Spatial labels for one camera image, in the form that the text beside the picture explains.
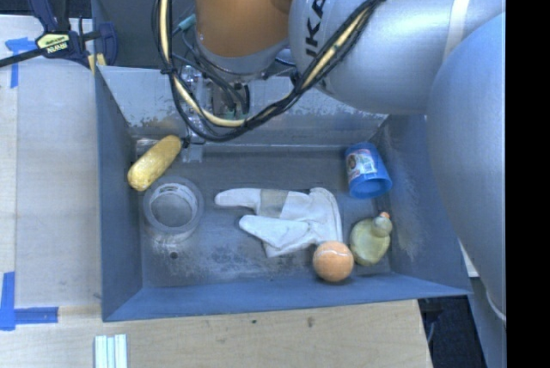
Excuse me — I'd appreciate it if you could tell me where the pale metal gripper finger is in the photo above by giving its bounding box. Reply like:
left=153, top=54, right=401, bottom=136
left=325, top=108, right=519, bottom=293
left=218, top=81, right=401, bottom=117
left=181, top=136, right=205, bottom=164

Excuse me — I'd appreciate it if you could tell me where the yellow toy corn cob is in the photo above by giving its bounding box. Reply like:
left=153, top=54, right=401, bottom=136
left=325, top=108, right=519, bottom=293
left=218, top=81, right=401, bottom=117
left=127, top=134, right=184, bottom=192

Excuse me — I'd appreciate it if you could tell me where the clear tape roll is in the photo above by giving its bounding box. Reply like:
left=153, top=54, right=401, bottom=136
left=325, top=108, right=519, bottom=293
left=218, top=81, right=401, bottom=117
left=143, top=175, right=205, bottom=245

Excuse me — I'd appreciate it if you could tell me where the white work glove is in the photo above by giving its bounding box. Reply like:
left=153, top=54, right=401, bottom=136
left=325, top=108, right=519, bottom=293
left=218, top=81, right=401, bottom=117
left=214, top=187, right=344, bottom=259

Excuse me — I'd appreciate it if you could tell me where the grey metal bin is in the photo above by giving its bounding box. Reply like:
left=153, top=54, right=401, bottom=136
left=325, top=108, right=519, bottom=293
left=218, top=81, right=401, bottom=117
left=89, top=0, right=474, bottom=322

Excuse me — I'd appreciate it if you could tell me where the blue plastic cup with label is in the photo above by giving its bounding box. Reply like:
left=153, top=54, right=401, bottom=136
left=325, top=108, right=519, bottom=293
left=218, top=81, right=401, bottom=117
left=344, top=142, right=394, bottom=200

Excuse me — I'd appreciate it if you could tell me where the orange ball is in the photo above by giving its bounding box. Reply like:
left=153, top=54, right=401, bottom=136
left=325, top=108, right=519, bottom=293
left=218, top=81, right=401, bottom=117
left=312, top=240, right=355, bottom=284

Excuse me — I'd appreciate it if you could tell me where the yellow rubber duck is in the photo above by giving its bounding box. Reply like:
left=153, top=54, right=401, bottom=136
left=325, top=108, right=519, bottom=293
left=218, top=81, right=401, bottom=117
left=348, top=211, right=394, bottom=267

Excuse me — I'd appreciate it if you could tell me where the black cylinder on white bracket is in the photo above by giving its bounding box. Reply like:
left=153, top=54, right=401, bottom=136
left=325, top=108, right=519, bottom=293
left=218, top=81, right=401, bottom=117
left=239, top=83, right=253, bottom=114

